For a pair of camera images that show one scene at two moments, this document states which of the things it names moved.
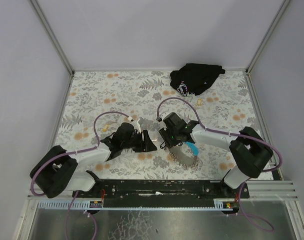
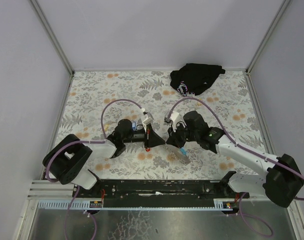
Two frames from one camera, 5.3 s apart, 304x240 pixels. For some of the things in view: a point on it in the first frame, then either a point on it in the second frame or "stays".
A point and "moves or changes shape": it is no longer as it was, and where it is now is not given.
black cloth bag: (193, 79) stays
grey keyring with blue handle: (178, 153) moves or changes shape
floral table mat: (97, 102) stays
